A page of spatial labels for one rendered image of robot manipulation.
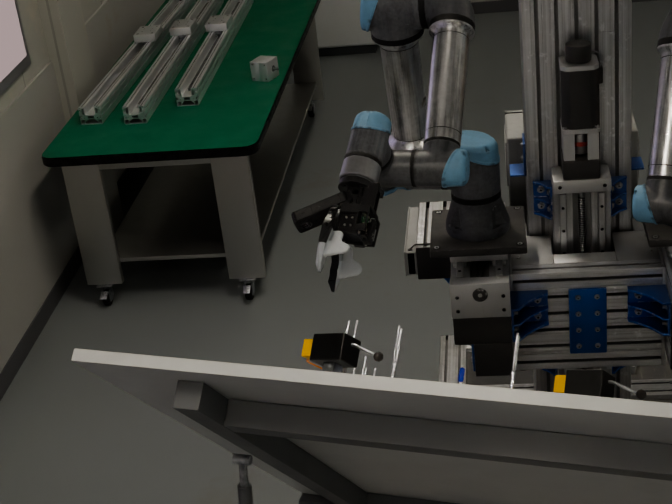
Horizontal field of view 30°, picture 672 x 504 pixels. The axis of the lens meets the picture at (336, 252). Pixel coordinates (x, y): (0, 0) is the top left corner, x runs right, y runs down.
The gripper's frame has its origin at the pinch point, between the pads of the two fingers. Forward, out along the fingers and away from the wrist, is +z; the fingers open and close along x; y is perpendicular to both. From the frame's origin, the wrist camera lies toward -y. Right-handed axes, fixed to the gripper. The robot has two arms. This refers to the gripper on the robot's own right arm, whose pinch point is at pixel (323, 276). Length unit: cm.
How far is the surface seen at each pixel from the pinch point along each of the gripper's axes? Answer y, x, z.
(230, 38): -185, 244, -236
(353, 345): 25, -42, 30
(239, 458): 6, -28, 44
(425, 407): 39, -48, 40
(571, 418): 59, -49, 40
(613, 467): 63, -40, 42
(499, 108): -83, 368, -282
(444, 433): 41, -41, 41
